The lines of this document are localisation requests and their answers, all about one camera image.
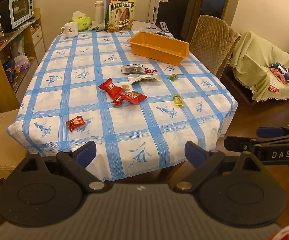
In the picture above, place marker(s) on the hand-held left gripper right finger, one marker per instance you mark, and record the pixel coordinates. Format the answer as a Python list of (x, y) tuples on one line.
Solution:
[(193, 155)]

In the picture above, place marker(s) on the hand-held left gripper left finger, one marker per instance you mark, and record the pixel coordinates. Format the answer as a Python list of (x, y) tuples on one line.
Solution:
[(85, 155)]

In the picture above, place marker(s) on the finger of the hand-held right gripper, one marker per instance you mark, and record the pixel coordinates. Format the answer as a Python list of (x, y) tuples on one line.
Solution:
[(269, 131), (234, 142)]

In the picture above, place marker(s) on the red gold candy packet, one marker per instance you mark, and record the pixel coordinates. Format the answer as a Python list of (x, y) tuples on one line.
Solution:
[(75, 123)]

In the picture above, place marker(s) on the yellow green candy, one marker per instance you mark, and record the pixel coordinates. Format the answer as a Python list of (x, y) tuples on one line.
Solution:
[(177, 100)]

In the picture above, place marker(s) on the small red candy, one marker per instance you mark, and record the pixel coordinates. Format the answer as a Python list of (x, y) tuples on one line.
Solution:
[(117, 100)]

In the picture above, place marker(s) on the large red snack packet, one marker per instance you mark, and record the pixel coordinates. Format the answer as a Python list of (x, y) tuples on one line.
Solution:
[(110, 88)]

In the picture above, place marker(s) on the red labelled snack packet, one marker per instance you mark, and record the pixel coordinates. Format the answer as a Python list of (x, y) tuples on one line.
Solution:
[(134, 96)]

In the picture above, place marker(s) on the brown candy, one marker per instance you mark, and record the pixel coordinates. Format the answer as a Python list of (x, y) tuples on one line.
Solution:
[(126, 88)]

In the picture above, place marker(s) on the clear green snack pouch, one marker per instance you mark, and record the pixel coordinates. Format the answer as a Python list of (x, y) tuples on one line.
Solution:
[(144, 79)]

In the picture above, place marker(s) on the red white snack packet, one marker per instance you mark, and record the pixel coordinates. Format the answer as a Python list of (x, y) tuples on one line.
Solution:
[(150, 70)]

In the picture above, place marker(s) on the dark seaweed snack packet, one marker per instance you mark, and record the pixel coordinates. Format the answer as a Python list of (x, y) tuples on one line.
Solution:
[(132, 69)]

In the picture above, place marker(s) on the orange plastic tray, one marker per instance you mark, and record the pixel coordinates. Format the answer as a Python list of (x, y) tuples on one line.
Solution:
[(159, 47)]

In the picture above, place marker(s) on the blue patterned pillow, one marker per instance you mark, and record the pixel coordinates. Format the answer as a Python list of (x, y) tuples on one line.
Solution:
[(282, 71)]

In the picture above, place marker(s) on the covered armchair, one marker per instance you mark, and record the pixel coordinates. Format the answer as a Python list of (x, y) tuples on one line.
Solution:
[(254, 60)]

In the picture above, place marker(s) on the quilted beige chair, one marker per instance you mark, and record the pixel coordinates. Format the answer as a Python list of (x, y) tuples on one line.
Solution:
[(2, 140), (214, 37)]

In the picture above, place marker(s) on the pink tissue pack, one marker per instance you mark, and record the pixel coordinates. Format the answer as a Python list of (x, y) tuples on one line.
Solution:
[(22, 62)]

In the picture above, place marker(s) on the white mug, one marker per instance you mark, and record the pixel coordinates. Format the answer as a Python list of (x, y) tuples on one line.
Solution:
[(70, 29)]

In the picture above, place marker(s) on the small black object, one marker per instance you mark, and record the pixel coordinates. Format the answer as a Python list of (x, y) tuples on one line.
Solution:
[(160, 32)]

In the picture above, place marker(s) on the white drawer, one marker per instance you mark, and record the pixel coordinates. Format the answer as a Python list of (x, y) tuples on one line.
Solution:
[(37, 36)]

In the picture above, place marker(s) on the white plastic stand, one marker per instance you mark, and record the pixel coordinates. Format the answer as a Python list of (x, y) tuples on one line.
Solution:
[(165, 27)]

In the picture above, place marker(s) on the green tissue pack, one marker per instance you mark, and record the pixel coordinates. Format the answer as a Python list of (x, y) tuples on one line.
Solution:
[(82, 21)]

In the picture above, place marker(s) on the blue white packet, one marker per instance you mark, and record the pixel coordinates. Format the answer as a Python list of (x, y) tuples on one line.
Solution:
[(147, 27)]

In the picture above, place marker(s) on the white bottle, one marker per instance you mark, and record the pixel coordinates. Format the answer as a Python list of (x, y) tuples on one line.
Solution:
[(99, 12)]

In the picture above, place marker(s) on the sunflower seed bag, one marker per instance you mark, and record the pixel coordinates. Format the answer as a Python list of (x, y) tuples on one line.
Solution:
[(122, 15)]

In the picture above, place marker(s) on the black refrigerator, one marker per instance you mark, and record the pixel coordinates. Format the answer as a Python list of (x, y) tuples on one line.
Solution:
[(172, 10)]

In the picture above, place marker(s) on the white cardboard box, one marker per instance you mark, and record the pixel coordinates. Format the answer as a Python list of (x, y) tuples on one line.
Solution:
[(152, 5)]

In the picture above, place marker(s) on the light blue toaster oven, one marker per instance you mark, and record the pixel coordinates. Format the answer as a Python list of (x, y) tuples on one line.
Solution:
[(22, 8)]

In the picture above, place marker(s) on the wooden sofa frame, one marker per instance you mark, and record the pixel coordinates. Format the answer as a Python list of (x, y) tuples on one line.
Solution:
[(237, 90)]

